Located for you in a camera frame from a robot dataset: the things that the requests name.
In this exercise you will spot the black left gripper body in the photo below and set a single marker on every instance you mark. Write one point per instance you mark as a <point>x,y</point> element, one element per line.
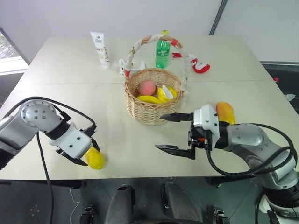
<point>88,132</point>

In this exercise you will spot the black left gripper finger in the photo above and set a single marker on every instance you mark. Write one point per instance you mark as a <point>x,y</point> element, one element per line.
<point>95,145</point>
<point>76,161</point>

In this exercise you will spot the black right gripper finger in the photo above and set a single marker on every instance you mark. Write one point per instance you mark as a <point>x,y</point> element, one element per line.
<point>177,117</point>
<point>177,151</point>

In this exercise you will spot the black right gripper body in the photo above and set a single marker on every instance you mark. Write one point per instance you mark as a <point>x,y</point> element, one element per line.
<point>195,136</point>

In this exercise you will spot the yellow lemon toy fruit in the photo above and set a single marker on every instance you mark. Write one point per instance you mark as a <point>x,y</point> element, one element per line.
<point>95,159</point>

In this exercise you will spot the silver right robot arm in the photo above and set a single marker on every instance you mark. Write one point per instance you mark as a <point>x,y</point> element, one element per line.
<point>254,142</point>

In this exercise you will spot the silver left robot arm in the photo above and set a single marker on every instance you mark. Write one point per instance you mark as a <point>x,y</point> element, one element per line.
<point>35,114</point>

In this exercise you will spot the orange yellow mango toy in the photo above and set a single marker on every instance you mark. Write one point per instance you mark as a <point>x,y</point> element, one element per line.
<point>225,112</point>

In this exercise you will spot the pink peach toy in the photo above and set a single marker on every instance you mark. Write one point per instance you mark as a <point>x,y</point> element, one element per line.
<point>147,87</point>

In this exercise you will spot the dark rounded shape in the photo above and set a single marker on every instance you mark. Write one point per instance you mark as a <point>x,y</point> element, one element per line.
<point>122,203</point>
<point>180,203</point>

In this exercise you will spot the red and white plastic toy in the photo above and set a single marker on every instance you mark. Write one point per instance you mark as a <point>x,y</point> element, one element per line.
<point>201,67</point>

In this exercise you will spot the small red plastic piece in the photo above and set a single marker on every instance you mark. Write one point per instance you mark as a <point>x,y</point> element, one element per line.
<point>176,55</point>

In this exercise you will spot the green plastic soda bottle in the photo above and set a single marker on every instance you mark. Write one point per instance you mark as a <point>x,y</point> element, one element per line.
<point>162,54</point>

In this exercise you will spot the white Dove lotion tube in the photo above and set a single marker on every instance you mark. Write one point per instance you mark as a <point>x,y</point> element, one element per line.
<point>102,50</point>

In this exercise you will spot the small yellow round object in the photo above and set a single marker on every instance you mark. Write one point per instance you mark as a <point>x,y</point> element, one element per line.
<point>165,32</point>

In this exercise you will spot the small white paper piece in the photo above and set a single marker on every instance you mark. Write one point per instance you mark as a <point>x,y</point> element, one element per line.
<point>290,97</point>

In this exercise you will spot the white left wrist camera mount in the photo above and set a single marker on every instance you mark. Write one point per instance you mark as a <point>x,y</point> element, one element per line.
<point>72,142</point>

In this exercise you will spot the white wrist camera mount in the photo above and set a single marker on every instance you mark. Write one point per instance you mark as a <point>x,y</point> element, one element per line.
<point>205,117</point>
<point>72,142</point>

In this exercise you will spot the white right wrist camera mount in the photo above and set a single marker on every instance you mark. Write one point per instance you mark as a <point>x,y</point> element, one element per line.
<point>205,117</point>

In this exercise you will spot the grey wall pillar strip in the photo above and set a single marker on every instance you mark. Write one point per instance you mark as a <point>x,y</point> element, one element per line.
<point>217,16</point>

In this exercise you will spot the window with grey frame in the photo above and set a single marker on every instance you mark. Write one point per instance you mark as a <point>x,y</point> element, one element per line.
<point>9,51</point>

